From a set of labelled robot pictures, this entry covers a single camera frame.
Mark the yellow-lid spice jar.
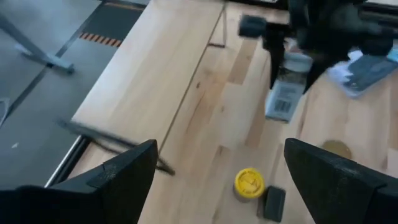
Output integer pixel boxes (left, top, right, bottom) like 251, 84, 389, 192
233, 167, 266, 203

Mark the wooden shelf with black legs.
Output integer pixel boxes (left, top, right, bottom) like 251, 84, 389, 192
57, 0, 229, 175

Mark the black orange-striped floor mat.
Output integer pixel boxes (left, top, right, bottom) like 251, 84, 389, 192
79, 0, 150, 48

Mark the tan-lid sesame seasoning jar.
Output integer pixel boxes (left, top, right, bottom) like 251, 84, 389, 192
321, 139, 353, 160

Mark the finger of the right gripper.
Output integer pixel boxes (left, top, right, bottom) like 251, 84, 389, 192
303, 58, 343, 94
267, 37, 285, 90

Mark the grey desk leg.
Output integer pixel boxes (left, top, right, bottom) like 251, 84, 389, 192
0, 14, 76, 75

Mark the dark rectangular spice tin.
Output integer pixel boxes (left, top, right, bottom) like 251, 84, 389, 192
256, 185, 287, 223

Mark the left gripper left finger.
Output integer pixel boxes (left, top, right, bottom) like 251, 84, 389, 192
0, 139, 159, 224

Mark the white-lid bagel seasoning jar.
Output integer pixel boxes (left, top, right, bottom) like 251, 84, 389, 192
265, 51, 313, 123

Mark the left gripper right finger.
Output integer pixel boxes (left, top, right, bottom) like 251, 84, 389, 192
283, 138, 398, 224

